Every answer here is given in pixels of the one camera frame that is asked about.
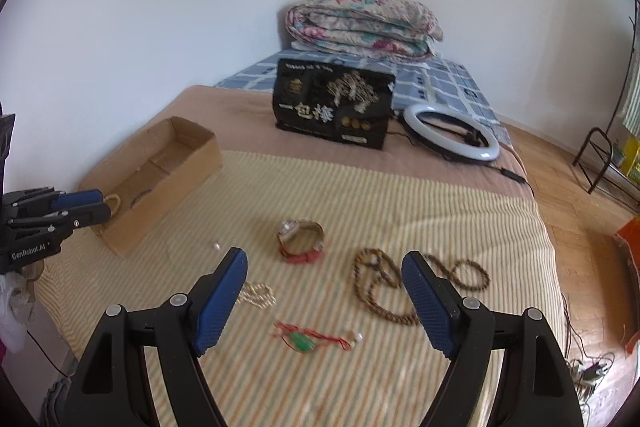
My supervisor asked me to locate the blue checked bed sheet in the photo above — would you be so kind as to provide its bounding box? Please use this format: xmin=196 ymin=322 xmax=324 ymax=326
xmin=213 ymin=49 xmax=514 ymax=148

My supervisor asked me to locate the cardboard box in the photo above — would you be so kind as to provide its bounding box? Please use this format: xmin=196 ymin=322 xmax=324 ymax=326
xmin=76 ymin=116 xmax=223 ymax=257

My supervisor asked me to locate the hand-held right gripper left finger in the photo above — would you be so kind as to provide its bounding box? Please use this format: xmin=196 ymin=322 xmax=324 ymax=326
xmin=62 ymin=247 xmax=249 ymax=427

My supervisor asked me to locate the folded floral quilt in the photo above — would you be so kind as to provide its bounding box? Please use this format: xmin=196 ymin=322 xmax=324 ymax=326
xmin=284 ymin=0 xmax=445 ymax=63

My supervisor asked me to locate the white plastic bag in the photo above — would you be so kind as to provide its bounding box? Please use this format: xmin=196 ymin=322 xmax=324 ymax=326
xmin=0 ymin=271 xmax=38 ymax=354

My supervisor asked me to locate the small-bead pearl necklace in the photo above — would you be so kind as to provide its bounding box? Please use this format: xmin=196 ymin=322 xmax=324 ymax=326
xmin=237 ymin=282 xmax=276 ymax=308

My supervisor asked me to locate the black ring light cable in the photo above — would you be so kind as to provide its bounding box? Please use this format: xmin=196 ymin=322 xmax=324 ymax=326
xmin=390 ymin=109 xmax=537 ymax=198

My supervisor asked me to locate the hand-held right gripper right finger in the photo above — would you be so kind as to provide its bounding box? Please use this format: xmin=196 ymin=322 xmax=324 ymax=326
xmin=401 ymin=250 xmax=585 ymax=427

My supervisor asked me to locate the black metal rack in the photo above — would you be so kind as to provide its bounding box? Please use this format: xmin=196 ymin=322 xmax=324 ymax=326
xmin=572 ymin=0 xmax=640 ymax=210

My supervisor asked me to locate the yellow striped cloth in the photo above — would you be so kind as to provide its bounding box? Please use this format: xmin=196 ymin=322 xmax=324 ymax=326
xmin=34 ymin=149 xmax=572 ymax=427

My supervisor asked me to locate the striped hanging towel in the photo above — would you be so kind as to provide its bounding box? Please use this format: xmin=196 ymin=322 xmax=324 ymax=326
xmin=620 ymin=52 xmax=640 ymax=134

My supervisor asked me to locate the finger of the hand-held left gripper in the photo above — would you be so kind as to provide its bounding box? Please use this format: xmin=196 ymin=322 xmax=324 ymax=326
xmin=4 ymin=188 xmax=105 ymax=214
xmin=4 ymin=202 xmax=112 ymax=239

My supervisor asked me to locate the black snack bag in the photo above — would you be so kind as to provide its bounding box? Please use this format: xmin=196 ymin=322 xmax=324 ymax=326
xmin=272 ymin=58 xmax=397 ymax=152

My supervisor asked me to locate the long brown bead necklace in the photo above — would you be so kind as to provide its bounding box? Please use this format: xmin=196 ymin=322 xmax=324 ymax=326
xmin=352 ymin=247 xmax=427 ymax=327

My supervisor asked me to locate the orange bag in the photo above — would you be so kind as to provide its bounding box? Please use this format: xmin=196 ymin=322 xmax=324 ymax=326
xmin=615 ymin=216 xmax=640 ymax=290

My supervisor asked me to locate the tangle of floor cables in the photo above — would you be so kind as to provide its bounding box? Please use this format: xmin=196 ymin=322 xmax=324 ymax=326
xmin=560 ymin=292 xmax=618 ymax=405

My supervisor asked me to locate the short brown bead bracelet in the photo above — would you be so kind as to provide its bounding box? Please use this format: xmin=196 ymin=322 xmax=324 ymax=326
xmin=431 ymin=255 xmax=491 ymax=292

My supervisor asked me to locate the red string jade pendant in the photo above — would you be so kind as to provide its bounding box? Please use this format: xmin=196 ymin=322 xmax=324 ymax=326
xmin=272 ymin=321 xmax=364 ymax=353

